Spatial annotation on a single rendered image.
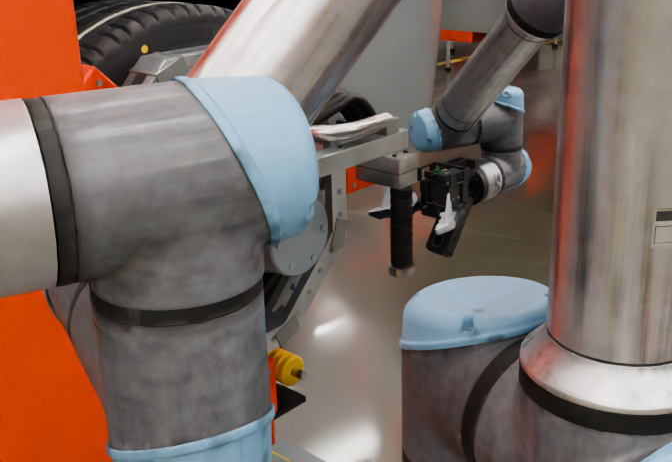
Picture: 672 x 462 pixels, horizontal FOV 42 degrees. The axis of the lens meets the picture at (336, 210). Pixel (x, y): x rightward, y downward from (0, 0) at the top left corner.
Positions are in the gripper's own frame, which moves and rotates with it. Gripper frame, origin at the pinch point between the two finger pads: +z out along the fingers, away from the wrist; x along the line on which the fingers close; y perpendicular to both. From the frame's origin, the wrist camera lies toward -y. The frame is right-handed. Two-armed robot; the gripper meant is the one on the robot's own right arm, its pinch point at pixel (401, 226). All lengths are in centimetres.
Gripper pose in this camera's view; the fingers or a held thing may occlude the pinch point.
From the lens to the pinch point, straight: 141.7
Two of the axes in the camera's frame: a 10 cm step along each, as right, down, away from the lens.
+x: 7.4, 2.0, -6.4
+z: -6.7, 2.6, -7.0
